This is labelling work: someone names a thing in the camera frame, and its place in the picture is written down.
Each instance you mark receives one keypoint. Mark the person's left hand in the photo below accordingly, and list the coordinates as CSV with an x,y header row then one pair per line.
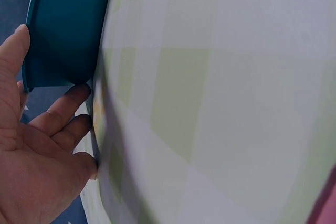
x,y
23,161

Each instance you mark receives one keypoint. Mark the teal plastic tray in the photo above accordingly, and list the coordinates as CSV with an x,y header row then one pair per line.
x,y
65,30

